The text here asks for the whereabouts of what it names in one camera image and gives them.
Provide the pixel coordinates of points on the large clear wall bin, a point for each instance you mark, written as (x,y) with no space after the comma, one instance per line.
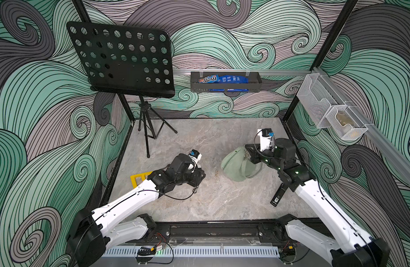
(315,96)

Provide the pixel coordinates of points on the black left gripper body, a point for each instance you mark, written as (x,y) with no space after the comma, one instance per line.
(191,178)

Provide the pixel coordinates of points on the black music stand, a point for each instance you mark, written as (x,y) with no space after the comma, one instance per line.
(126,60)

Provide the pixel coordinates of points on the yellow plastic frame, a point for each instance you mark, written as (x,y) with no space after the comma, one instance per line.
(137,179)

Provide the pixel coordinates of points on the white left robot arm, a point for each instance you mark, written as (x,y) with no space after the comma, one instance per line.
(92,232)

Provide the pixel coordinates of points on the green fabric bag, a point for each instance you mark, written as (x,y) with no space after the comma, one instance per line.
(238,167)

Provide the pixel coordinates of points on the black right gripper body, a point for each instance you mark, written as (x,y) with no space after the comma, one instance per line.
(259,156)

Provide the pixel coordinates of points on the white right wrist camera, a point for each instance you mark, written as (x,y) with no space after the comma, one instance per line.
(266,139)

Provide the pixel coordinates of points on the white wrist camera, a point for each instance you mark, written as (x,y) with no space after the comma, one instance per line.
(266,139)
(195,157)

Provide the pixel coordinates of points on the blue candy packet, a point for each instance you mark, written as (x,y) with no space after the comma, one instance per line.
(226,79)

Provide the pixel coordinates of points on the white slotted cable duct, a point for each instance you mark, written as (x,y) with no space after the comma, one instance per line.
(219,251)

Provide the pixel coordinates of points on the black wall shelf tray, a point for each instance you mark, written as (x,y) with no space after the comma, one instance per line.
(254,82)

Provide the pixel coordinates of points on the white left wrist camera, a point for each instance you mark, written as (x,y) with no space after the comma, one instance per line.
(195,157)

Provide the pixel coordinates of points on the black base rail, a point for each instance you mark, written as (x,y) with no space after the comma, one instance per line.
(263,230)

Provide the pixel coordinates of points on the small clear wall bin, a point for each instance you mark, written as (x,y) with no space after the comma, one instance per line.
(345,123)

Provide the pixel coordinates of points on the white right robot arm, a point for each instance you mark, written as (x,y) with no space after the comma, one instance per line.
(349,245)

